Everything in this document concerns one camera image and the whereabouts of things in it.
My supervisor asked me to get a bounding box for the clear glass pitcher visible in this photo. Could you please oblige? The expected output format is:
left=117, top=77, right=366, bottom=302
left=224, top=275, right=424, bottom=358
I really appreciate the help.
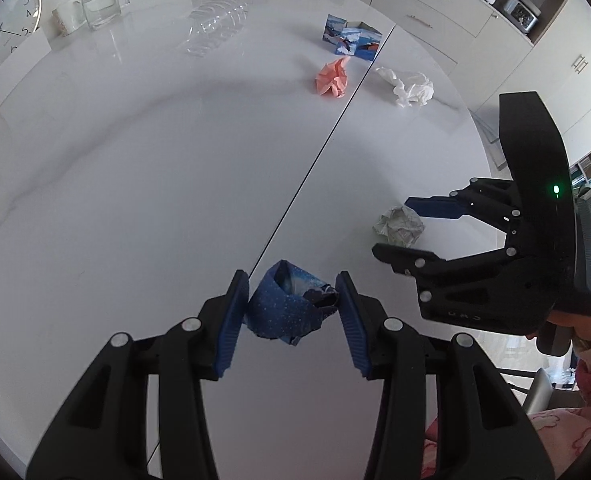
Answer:
left=78, top=0, right=127, bottom=31

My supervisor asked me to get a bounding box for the person's right hand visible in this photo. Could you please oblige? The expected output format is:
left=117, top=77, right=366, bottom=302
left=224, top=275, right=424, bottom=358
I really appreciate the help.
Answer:
left=573, top=312, right=591, bottom=353

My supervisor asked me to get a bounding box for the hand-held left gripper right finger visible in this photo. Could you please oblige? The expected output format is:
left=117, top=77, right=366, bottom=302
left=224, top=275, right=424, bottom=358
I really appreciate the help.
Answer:
left=336, top=271, right=556, bottom=480

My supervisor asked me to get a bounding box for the blue printed carton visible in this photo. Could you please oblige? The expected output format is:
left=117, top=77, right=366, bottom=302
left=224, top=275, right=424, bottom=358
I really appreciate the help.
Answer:
left=323, top=14, right=383, bottom=62

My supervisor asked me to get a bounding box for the white crumpled tissue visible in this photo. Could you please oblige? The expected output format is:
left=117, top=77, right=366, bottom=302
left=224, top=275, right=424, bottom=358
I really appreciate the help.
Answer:
left=375, top=66, right=435, bottom=109

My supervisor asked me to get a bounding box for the blue paper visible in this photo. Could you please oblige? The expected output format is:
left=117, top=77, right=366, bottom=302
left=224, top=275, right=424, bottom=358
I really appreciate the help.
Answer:
left=245, top=259, right=340, bottom=346

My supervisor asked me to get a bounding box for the grey paper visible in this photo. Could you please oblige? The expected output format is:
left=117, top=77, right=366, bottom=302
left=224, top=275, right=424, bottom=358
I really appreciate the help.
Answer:
left=373, top=204, right=425, bottom=248

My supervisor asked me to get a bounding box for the tall beige cabinet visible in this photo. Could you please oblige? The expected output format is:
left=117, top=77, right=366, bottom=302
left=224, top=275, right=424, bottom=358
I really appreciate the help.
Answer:
left=455, top=0, right=591, bottom=161

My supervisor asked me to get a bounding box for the clear plastic bottle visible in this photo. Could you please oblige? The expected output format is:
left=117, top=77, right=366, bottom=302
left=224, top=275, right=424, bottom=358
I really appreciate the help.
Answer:
left=185, top=0, right=248, bottom=58

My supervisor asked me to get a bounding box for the round white wall clock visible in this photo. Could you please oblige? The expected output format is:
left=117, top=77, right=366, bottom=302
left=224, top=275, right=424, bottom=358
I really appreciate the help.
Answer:
left=0, top=0, right=42, bottom=84

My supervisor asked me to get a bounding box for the silver countertop appliance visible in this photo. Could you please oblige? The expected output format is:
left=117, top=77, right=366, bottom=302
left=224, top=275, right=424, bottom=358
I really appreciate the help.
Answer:
left=503, top=0, right=542, bottom=32

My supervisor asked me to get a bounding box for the beige drawer cabinet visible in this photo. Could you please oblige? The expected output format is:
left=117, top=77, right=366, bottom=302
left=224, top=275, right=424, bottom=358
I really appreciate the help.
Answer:
left=370, top=0, right=536, bottom=68

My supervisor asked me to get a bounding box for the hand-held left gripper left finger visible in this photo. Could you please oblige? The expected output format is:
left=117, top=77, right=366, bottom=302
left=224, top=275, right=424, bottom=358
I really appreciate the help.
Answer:
left=25, top=270, right=250, bottom=480

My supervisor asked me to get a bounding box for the white mug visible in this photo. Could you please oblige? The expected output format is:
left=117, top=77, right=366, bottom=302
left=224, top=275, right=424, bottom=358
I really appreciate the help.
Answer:
left=52, top=0, right=87, bottom=37

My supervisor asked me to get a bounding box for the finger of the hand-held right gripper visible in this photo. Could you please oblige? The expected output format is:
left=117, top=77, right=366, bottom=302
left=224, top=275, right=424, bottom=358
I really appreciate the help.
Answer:
left=404, top=178, right=521, bottom=231
left=374, top=242, right=559, bottom=335

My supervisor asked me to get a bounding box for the white card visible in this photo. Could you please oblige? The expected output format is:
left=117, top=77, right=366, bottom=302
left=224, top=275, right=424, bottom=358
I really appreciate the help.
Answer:
left=0, top=27, right=52, bottom=108

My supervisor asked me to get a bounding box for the pink crumpled paper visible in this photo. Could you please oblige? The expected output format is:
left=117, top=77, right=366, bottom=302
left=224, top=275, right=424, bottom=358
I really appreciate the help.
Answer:
left=315, top=57, right=351, bottom=98

